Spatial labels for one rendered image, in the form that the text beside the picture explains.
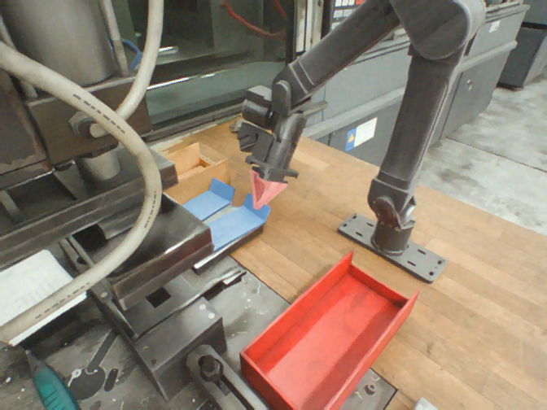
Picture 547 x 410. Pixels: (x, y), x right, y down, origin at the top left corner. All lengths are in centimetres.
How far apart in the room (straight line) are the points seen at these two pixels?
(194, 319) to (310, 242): 30
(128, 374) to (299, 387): 23
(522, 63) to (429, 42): 445
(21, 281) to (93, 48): 44
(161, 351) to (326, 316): 25
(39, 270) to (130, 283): 36
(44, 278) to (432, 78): 63
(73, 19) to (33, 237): 17
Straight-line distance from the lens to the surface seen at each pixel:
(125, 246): 31
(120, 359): 56
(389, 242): 63
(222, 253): 62
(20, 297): 63
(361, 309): 57
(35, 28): 29
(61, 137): 30
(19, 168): 28
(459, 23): 47
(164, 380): 46
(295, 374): 50
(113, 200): 34
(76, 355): 59
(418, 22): 48
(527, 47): 489
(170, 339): 45
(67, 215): 34
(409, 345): 56
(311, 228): 69
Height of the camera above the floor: 136
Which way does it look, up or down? 38 degrees down
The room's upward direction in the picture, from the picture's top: straight up
